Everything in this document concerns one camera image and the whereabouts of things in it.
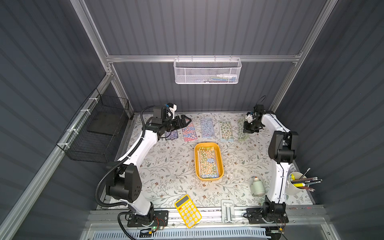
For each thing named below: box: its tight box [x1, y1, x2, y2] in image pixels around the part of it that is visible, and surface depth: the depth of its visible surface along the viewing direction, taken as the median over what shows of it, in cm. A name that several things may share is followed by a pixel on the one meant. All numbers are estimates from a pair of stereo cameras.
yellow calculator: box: [174, 194, 202, 229], surface depth 77 cm
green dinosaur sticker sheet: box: [219, 120, 235, 142], surface depth 111 cm
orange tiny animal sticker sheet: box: [197, 146, 219, 179], surface depth 93 cm
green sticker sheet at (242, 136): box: [237, 118, 249, 142], surface depth 107 cm
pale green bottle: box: [250, 176, 266, 197], surface depth 78 cm
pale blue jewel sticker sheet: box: [200, 118, 215, 139], surface depth 114 cm
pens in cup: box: [289, 168, 323, 192], surface depth 75 cm
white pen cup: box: [285, 171, 307, 196], surface depth 77 cm
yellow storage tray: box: [194, 142, 224, 182], surface depth 93 cm
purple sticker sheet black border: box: [165, 129, 179, 141], surface depth 110 cm
